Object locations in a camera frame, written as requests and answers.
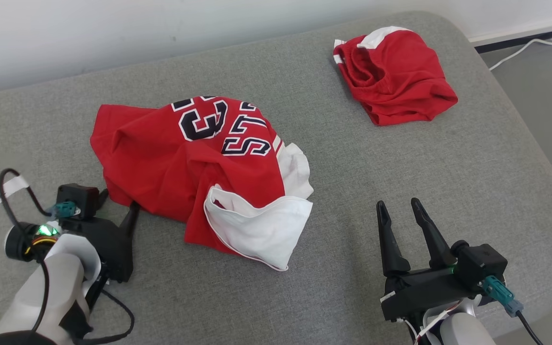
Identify white floor cable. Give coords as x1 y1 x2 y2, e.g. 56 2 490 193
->
489 37 552 71

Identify white cable label tag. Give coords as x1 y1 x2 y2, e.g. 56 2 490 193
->
0 176 30 210

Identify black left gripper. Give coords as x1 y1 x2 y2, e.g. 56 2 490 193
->
58 188 141 283

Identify black white baseboard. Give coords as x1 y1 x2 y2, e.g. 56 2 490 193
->
468 17 552 53

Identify red basketball jersey white sleeves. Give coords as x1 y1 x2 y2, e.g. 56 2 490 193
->
90 96 314 272

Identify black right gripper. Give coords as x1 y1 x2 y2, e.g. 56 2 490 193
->
376 198 485 322

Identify black cable teal plug right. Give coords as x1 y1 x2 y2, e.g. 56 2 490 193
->
480 276 545 345

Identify red shorts white stripes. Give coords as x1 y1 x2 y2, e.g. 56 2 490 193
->
333 26 459 127

